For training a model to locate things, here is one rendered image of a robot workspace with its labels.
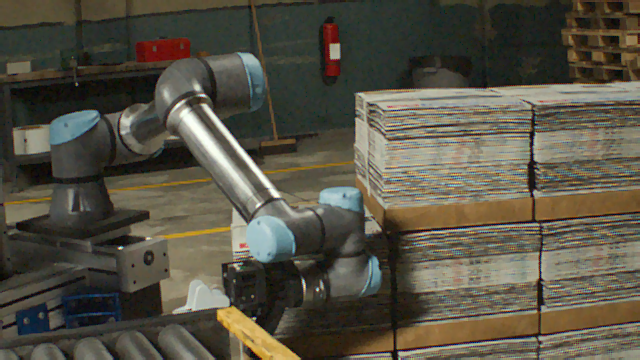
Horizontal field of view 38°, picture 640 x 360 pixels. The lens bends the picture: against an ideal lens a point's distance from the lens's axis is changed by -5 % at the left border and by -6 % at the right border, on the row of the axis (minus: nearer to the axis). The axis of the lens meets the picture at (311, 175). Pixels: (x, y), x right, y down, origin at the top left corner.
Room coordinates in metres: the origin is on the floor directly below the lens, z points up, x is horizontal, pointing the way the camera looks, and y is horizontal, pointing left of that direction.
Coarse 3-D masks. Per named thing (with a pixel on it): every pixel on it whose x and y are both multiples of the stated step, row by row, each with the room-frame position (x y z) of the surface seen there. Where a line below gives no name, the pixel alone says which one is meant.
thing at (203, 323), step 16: (128, 320) 1.37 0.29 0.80; (144, 320) 1.37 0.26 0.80; (160, 320) 1.37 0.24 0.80; (176, 320) 1.37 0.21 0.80; (192, 320) 1.37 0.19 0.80; (208, 320) 1.37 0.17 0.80; (16, 336) 1.30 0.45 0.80; (32, 336) 1.30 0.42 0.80; (48, 336) 1.30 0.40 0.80; (64, 336) 1.30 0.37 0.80; (80, 336) 1.30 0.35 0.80; (96, 336) 1.31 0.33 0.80; (112, 336) 1.32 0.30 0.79; (208, 336) 1.37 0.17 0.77; (224, 336) 1.38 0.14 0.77; (16, 352) 1.26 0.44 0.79; (64, 352) 1.29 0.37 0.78; (112, 352) 1.31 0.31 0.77; (160, 352) 1.34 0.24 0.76; (208, 352) 1.37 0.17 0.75; (224, 352) 1.38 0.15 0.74
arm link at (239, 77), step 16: (208, 64) 1.79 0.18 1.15; (224, 64) 1.81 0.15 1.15; (240, 64) 1.83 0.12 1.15; (256, 64) 1.85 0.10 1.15; (224, 80) 1.79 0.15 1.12; (240, 80) 1.81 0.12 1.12; (256, 80) 1.84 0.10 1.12; (224, 96) 1.79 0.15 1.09; (240, 96) 1.81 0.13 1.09; (256, 96) 1.84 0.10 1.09; (128, 112) 2.10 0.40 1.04; (144, 112) 2.03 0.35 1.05; (224, 112) 1.82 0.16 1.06; (240, 112) 1.86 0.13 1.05; (128, 128) 2.08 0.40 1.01; (144, 128) 2.03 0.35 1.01; (160, 128) 2.00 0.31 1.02; (128, 144) 2.08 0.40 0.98; (144, 144) 2.08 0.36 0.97; (160, 144) 2.12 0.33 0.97; (128, 160) 2.13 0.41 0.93; (144, 160) 2.18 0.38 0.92
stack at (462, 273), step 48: (240, 240) 1.75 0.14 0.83; (384, 240) 1.72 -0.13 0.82; (432, 240) 1.73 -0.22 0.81; (480, 240) 1.74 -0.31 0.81; (528, 240) 1.75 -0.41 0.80; (576, 240) 1.76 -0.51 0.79; (624, 240) 1.77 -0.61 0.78; (384, 288) 1.72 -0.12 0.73; (432, 288) 1.73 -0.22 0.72; (480, 288) 1.74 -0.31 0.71; (528, 288) 1.75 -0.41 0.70; (576, 288) 1.76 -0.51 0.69; (624, 288) 1.77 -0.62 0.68; (288, 336) 1.71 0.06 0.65; (528, 336) 1.77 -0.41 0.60; (576, 336) 1.75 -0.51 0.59; (624, 336) 1.76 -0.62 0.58
